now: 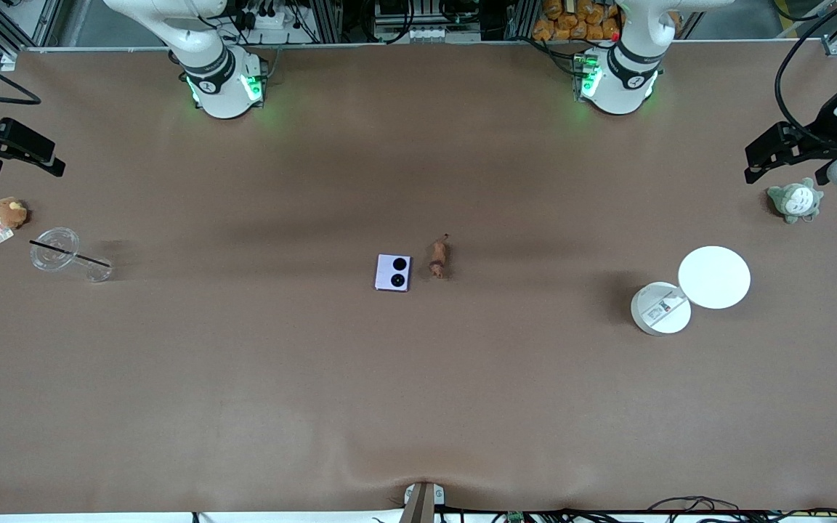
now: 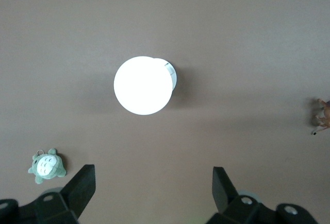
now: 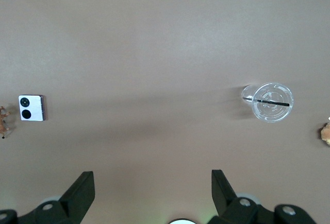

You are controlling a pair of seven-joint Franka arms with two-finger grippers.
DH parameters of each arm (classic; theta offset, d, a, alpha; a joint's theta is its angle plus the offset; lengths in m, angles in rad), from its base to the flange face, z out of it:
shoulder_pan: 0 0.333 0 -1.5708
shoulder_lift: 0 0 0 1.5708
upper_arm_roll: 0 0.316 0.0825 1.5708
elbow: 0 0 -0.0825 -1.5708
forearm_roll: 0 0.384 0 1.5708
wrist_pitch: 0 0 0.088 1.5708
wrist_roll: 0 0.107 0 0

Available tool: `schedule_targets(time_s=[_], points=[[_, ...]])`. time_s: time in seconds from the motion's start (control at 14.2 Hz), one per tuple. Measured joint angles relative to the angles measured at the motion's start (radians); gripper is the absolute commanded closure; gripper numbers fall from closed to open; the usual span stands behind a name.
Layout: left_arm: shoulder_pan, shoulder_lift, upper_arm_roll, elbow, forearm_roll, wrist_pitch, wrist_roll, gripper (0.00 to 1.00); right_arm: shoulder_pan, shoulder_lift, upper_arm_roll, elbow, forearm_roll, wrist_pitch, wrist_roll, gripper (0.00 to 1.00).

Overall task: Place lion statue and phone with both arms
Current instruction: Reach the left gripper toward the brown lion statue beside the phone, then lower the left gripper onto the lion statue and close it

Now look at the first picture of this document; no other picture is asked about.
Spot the clear plastic cup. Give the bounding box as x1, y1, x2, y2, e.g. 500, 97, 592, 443
30, 227, 114, 283

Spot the white round lid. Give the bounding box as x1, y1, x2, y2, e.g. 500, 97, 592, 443
678, 246, 752, 310

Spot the grey white Totoro plush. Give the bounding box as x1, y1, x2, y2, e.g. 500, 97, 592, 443
766, 178, 825, 225

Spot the white round box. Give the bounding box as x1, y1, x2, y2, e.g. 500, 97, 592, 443
631, 281, 692, 336

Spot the brown plush toy with tag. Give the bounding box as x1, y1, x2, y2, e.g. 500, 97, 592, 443
0, 197, 29, 243

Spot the small brown lion statue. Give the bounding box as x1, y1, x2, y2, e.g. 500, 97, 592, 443
429, 233, 450, 280

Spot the white power strip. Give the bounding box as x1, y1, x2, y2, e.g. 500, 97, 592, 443
243, 6, 290, 31

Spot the bag of orange plush toys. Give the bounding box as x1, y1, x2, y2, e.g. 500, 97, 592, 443
532, 0, 623, 42

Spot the black drinking straw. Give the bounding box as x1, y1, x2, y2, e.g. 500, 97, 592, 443
29, 240, 111, 267

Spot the black floor cable bundle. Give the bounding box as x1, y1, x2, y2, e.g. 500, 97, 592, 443
455, 496, 837, 523

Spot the lilac flip phone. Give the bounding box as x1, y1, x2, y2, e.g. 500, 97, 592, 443
374, 254, 413, 293

